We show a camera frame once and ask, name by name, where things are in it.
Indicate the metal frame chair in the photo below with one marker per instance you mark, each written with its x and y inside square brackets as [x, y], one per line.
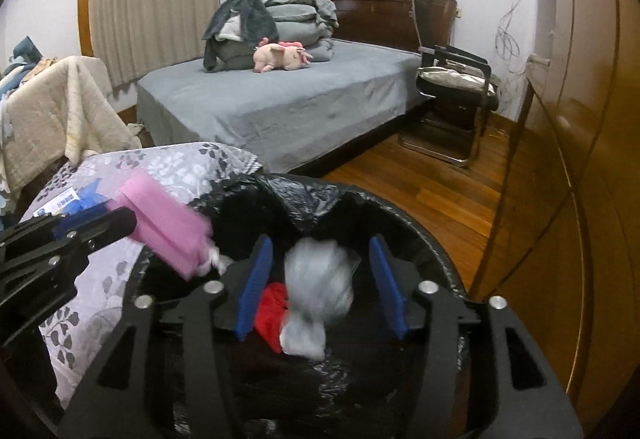
[450, 109]

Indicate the pink plush toy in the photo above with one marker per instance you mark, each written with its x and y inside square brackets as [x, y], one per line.
[272, 56]

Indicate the trash bin with black bag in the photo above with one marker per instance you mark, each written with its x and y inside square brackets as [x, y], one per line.
[320, 199]

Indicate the pile of clothes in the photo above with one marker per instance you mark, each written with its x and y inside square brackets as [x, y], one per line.
[22, 50]

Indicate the red mesh net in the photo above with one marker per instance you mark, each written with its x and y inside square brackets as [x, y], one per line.
[270, 314]

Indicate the gray plastic bag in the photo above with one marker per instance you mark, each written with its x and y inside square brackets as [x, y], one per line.
[315, 279]

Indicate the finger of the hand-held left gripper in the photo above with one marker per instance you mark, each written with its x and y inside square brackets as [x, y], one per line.
[65, 226]
[110, 226]

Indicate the folded gray quilts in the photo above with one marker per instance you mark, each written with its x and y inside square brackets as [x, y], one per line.
[305, 14]

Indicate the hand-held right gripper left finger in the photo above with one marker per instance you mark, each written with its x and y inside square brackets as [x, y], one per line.
[252, 299]

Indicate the blue and white wrapper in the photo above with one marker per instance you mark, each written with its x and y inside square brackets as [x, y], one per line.
[60, 201]

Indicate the beige quilted blanket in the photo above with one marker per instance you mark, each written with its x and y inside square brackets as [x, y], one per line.
[45, 119]

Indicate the bright pink cloth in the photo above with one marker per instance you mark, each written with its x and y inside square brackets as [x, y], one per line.
[160, 219]

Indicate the dark wooden headboard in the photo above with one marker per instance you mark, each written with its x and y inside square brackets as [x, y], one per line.
[380, 19]

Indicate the silver seat cushion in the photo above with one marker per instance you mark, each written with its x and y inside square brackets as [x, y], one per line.
[450, 79]

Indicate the dark gray fleece blanket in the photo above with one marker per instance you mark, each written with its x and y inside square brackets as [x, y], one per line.
[250, 14]

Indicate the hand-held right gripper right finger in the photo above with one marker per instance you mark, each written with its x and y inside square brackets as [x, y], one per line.
[390, 294]

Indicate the brown wooden wardrobe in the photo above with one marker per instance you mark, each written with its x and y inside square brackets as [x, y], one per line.
[575, 169]

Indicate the floral gray blanket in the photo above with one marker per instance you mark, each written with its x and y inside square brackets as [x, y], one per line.
[175, 164]

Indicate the bed with gray sheet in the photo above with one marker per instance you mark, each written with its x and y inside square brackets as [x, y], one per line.
[300, 94]

